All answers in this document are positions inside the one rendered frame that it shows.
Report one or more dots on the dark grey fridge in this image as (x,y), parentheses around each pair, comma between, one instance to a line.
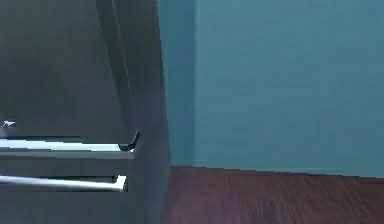
(66,83)

